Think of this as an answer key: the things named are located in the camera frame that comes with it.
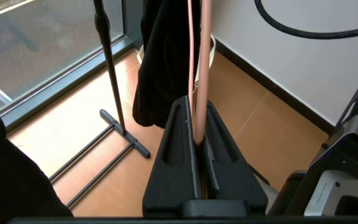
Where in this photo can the black clothes rack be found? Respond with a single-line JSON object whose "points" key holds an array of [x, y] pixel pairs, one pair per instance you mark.
{"points": [[110, 68]]}

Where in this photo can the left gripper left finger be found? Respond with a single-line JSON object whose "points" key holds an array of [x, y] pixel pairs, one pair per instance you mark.
{"points": [[172, 174]]}

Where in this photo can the black garment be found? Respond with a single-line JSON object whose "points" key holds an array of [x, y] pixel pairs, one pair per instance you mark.
{"points": [[163, 68]]}

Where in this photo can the pink clothes hanger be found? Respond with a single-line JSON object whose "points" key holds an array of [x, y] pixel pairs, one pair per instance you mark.
{"points": [[204, 77]]}

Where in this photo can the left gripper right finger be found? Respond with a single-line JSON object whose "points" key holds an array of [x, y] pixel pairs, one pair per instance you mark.
{"points": [[235, 183]]}

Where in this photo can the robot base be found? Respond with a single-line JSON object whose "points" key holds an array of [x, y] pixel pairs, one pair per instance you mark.
{"points": [[346, 161]]}

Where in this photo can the white laundry basket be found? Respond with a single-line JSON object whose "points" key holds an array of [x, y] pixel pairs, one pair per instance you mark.
{"points": [[212, 51]]}

